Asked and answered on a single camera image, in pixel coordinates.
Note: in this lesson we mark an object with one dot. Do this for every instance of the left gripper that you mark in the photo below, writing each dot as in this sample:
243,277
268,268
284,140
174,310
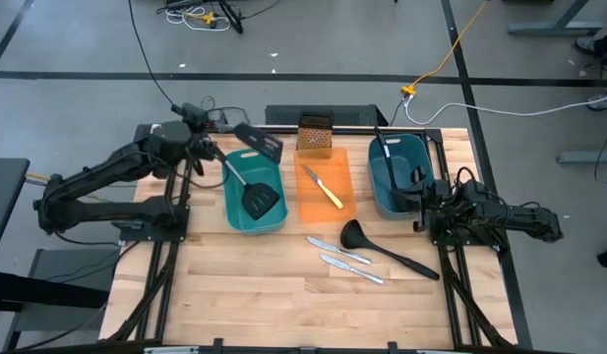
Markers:
202,142

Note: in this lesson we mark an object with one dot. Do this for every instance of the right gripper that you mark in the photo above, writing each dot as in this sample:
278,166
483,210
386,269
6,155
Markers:
436,194

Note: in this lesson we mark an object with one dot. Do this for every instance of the black serving spoon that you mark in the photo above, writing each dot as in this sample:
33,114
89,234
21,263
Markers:
385,157

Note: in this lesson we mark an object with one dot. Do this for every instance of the black ladle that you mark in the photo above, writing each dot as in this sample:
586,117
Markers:
354,235

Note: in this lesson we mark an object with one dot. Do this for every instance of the silver butter knife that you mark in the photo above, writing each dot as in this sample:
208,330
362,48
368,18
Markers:
347,267
332,248

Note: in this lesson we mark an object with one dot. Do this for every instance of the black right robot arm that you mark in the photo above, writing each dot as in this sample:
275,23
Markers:
519,216

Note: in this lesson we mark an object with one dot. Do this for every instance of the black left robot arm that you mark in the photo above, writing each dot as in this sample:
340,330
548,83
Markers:
96,172

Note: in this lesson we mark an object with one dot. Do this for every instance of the dark blue plastic bin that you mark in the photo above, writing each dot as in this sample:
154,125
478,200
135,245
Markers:
406,152

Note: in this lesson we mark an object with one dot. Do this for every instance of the black mesh box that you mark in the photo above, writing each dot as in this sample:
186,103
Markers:
283,115

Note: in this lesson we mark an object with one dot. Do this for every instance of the teal green plastic bin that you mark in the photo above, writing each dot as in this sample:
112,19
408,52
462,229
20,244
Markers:
234,216

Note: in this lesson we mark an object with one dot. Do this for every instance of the orange translucent tray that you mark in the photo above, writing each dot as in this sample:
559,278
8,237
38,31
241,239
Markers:
332,172

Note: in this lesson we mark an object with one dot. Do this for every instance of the metal box grater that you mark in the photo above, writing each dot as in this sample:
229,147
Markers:
314,137

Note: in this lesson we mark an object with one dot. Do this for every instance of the black stand leg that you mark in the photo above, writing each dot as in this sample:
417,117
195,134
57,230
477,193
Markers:
232,19

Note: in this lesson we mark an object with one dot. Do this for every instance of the grey desk foot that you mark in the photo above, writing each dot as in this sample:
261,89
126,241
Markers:
588,157
554,28

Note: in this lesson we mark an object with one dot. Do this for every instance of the person's shoe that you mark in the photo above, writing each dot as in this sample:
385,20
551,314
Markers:
586,45
603,102

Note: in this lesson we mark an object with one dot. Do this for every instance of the black side desk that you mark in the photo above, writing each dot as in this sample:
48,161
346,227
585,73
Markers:
3,196

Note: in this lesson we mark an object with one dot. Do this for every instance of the black bar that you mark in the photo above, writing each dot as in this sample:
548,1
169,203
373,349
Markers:
37,290

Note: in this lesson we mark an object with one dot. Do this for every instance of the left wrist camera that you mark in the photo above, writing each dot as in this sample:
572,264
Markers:
190,113

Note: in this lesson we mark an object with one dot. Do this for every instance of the black aluminium table frame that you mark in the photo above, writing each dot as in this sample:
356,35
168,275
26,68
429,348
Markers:
352,130

